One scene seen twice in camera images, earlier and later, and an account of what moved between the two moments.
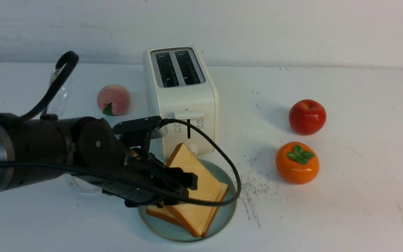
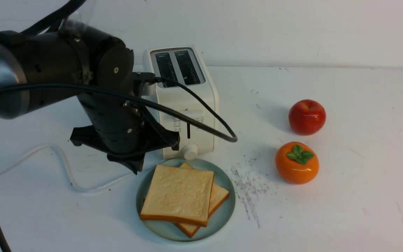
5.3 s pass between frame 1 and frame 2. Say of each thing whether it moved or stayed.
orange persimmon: stayed
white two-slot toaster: stayed
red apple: stayed
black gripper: moved
